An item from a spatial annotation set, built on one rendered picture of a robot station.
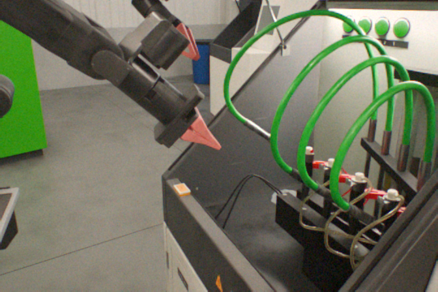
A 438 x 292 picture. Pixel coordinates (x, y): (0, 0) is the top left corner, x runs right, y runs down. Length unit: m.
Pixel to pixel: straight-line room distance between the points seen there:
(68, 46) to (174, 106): 0.17
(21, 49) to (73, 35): 3.37
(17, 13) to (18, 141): 3.54
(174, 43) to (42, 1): 0.18
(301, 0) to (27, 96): 2.70
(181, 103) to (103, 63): 0.14
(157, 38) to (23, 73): 3.37
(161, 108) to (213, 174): 0.63
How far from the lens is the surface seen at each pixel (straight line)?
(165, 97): 0.58
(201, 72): 7.01
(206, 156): 1.15
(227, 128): 1.15
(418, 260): 0.69
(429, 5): 1.00
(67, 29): 0.51
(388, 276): 0.66
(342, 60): 1.22
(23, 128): 3.99
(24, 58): 3.89
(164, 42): 0.57
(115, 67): 0.54
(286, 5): 3.77
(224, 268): 0.83
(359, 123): 0.63
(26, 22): 0.51
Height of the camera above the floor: 1.44
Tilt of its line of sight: 18 degrees down
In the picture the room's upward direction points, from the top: straight up
